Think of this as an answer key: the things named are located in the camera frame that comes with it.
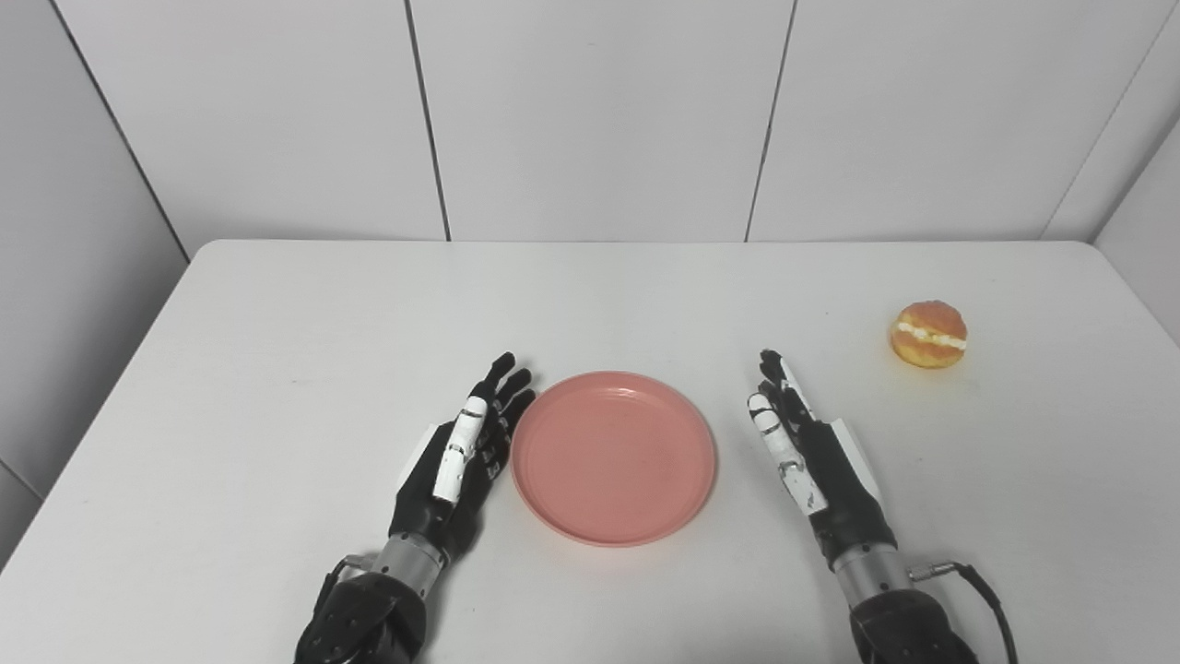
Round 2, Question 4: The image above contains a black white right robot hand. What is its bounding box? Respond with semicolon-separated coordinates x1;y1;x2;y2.
747;349;898;571

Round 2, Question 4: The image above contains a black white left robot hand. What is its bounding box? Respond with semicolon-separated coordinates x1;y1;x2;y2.
387;351;537;565

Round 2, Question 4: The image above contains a pink round plate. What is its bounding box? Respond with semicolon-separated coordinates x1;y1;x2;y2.
510;371;718;549

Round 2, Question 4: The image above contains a cream puff pastry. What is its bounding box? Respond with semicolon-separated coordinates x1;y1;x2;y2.
889;301;969;370

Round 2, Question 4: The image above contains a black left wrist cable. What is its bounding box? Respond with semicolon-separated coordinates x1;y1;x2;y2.
313;553;370;619

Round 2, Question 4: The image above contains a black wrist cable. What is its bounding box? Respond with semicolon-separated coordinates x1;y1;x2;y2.
313;553;370;619
908;560;1020;664

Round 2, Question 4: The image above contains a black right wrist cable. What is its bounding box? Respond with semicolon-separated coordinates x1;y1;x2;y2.
908;560;1020;664

